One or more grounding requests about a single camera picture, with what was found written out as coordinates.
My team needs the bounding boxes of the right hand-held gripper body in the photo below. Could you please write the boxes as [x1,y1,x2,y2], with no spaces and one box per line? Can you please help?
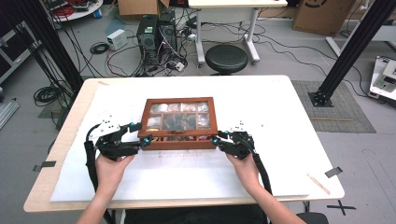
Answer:
[221,119,266,161]

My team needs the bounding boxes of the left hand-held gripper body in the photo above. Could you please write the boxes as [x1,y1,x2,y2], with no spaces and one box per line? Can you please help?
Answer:
[87,114,141,161]

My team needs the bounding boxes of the wooden box with glass lid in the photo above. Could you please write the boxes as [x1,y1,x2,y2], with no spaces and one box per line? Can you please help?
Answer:
[136,96,219,151]

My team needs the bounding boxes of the person's left hand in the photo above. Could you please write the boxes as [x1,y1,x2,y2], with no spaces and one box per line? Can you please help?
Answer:
[94,152,136,196]

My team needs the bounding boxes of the person's right hand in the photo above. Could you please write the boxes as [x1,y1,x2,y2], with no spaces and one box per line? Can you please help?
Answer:
[225,151,262,195]

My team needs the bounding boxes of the group of small packets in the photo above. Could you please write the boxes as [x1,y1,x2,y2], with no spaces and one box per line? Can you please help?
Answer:
[146,102,210,131]

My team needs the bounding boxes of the black tape strip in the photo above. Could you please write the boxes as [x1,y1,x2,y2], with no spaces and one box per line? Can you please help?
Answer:
[324,166,345,179]
[32,160,58,173]

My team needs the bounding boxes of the black round stool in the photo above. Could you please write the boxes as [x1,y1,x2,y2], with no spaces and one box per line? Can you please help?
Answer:
[205,43,249,76]

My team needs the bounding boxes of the person's dark clothing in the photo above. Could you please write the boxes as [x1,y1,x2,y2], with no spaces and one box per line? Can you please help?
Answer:
[125,204,269,224]

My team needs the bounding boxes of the thin wooden stick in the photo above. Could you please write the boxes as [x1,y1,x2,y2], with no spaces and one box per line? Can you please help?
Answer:
[306,173,332,196]

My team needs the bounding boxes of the small white device box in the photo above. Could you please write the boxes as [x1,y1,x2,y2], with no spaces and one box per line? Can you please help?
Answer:
[106,28,129,51]

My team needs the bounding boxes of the open black computer tower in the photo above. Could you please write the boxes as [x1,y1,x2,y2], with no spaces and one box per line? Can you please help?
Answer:
[158,8,178,53]

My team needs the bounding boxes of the black chair seat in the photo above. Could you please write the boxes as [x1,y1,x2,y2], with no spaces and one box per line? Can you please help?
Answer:
[296,212,330,224]

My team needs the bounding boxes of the grey floor mat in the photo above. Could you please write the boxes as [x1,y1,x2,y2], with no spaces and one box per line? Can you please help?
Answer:
[290,79,377,134]

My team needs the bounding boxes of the silver metal profiles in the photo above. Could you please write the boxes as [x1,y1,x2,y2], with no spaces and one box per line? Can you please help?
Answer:
[0,98,21,131]

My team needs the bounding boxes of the small cardboard box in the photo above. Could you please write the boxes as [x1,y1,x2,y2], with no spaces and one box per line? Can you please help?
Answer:
[117,0,171,18]

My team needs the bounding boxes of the round white table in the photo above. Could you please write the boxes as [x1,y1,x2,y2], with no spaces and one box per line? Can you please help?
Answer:
[46,0,105,23]

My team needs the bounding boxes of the white desk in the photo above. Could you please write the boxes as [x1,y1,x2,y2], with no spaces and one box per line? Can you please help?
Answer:
[188,0,289,66]

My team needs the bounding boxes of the dark metal rack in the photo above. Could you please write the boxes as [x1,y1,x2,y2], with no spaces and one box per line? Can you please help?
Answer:
[0,21,42,86]

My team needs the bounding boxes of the large cardboard box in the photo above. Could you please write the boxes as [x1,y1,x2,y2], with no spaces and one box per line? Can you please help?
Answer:
[291,0,358,37]

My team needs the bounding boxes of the white machine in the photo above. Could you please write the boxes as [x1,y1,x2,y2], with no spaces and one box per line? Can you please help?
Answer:
[368,55,396,103]

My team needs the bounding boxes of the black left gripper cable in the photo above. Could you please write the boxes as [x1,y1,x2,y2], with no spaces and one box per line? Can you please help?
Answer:
[83,123,115,224]

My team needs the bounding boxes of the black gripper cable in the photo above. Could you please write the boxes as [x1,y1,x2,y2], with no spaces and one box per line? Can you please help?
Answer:
[83,123,115,224]
[251,151,274,224]

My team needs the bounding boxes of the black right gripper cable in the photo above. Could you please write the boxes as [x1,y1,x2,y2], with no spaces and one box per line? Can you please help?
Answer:
[251,151,274,224]

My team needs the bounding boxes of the small black cable coil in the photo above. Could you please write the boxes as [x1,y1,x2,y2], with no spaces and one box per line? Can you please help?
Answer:
[89,41,111,56]

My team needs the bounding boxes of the large black cable coil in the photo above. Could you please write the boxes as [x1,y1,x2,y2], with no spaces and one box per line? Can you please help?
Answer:
[33,85,64,107]

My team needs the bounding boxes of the black metal post with cables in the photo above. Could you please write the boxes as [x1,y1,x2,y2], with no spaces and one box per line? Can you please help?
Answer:
[12,0,85,95]

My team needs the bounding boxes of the red cable coil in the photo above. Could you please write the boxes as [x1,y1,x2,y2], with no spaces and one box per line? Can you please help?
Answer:
[50,4,76,19]

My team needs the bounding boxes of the black metal post with base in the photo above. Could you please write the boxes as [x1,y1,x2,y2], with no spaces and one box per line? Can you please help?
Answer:
[307,0,396,108]

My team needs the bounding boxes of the white table frame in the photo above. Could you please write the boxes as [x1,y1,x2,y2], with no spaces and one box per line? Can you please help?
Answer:
[324,18,396,58]

